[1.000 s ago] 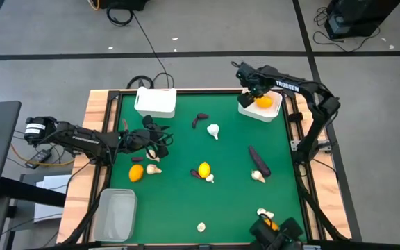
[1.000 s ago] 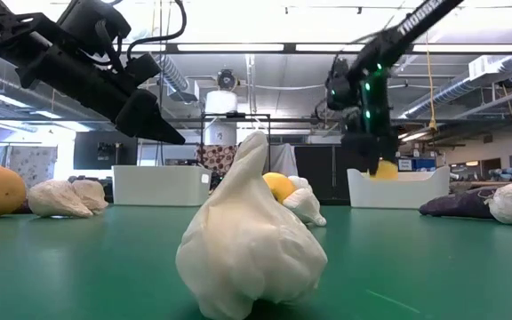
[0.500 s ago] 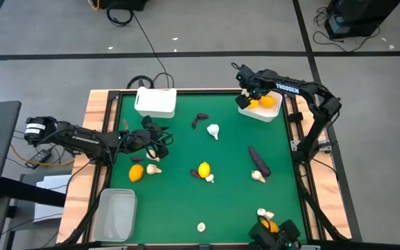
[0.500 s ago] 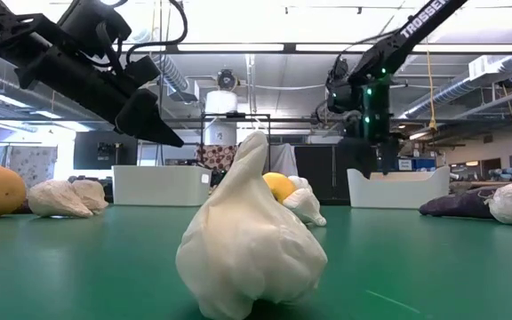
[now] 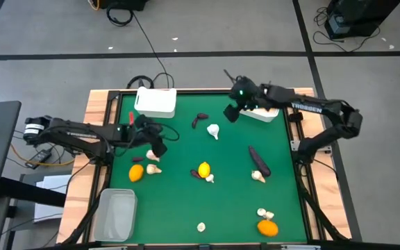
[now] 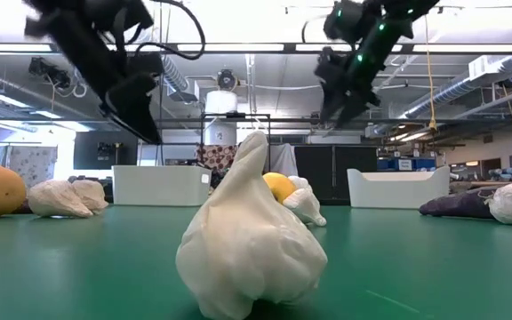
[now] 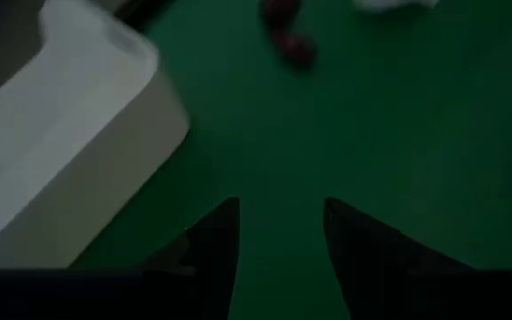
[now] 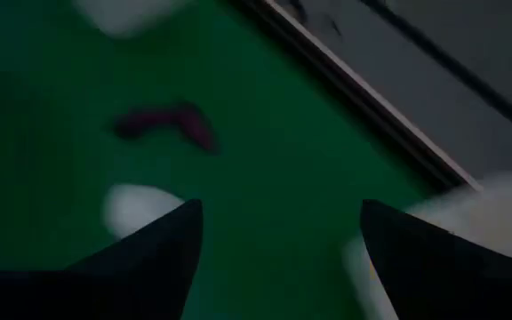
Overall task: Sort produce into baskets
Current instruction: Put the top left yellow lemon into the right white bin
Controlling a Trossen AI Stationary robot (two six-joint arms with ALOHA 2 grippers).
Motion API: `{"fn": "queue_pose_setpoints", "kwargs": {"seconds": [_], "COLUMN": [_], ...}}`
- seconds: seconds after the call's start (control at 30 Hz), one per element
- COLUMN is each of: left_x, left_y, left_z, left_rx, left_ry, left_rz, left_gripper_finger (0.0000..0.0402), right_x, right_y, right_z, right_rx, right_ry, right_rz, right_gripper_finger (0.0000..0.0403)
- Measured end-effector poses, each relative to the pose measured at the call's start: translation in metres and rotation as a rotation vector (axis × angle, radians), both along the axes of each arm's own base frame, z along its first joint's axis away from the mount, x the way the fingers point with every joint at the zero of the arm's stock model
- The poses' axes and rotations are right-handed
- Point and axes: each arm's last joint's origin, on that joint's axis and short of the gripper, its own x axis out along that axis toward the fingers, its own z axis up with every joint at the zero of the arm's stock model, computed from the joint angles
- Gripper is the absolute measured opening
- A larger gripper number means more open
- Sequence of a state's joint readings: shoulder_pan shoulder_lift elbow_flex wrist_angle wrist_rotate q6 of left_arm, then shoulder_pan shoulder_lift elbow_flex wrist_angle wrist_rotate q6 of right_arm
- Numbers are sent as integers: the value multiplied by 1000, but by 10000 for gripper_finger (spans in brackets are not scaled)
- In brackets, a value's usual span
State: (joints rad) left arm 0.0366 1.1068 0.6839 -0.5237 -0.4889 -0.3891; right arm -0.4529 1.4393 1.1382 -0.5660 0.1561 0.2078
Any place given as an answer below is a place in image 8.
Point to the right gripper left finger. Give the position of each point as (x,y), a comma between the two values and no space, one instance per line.
(140,275)

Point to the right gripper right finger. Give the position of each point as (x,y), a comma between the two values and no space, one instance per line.
(438,280)

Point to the long purple sweet potato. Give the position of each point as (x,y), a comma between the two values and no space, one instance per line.
(167,119)

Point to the white garlic bulb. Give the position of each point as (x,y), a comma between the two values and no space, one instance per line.
(136,209)

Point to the white plastic basket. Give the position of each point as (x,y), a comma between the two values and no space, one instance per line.
(127,15)
(496,213)

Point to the green table mat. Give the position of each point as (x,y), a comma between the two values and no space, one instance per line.
(260,178)

